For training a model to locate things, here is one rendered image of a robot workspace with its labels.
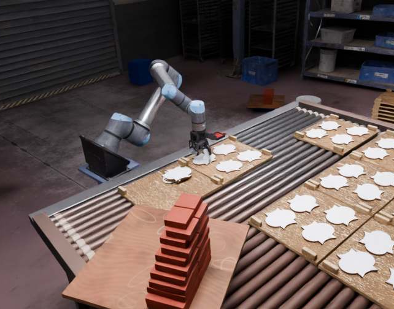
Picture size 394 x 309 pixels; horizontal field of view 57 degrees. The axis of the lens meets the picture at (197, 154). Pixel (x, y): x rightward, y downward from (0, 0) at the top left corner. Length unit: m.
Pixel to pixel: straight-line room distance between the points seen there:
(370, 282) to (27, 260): 2.45
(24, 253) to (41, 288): 0.44
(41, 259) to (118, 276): 1.85
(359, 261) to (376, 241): 0.15
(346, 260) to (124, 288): 0.81
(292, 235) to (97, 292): 0.80
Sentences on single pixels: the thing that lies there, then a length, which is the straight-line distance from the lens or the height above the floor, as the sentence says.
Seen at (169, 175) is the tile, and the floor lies 0.97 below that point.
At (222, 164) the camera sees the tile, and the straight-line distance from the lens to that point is 2.04.
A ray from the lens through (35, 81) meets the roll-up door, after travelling 6.60.
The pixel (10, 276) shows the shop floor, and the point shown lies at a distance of 3.10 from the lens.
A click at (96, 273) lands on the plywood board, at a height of 1.04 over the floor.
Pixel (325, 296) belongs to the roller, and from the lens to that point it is 1.42.
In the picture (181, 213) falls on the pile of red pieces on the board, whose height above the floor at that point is 1.31.
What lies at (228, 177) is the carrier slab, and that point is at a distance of 1.94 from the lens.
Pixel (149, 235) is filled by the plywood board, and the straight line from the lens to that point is 1.45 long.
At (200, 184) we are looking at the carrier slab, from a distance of 1.88.
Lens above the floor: 1.97
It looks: 29 degrees down
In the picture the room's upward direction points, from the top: 3 degrees counter-clockwise
